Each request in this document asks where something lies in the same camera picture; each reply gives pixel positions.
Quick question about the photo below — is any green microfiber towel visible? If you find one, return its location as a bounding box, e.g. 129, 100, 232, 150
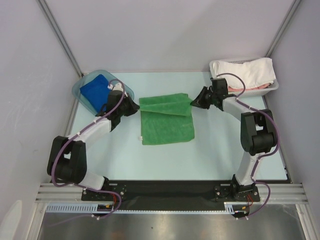
139, 93, 195, 146

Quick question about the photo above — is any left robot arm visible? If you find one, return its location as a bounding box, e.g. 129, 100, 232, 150
47, 90, 140, 200

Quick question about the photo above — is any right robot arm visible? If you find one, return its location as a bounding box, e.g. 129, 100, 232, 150
191, 78, 279, 202

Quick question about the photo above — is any pink towel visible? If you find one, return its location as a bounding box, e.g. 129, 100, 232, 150
228, 83, 270, 92

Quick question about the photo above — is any blue folded towel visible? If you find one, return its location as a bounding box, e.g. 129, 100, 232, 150
80, 74, 111, 113

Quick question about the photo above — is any translucent blue plastic tray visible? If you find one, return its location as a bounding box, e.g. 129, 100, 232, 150
72, 70, 140, 119

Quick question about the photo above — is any white towel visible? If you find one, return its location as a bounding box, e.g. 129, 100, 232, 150
212, 57, 276, 89

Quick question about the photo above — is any white plastic basket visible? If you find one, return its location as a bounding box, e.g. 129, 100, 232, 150
209, 57, 279, 97

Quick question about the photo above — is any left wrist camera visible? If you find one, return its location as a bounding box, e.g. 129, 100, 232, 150
108, 82, 125, 92

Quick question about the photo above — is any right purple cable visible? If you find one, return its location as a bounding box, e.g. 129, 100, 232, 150
216, 72, 280, 221

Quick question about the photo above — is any purple cable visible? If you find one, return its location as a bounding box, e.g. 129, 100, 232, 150
51, 78, 129, 221
216, 72, 280, 221

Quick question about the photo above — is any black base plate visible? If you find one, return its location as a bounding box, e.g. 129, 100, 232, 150
81, 179, 261, 212

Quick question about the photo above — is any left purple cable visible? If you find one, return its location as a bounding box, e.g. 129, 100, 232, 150
51, 78, 129, 221

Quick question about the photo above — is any white slotted cable duct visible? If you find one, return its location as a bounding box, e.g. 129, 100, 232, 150
46, 203, 235, 215

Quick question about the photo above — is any aluminium rail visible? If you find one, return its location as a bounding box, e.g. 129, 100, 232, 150
35, 183, 308, 204

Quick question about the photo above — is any right aluminium frame post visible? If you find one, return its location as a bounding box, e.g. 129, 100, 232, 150
264, 0, 303, 58

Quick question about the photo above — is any aluminium frame post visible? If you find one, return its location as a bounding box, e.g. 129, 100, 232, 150
264, 0, 303, 58
36, 0, 84, 78

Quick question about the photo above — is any left aluminium frame post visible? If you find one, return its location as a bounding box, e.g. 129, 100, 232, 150
36, 0, 84, 78

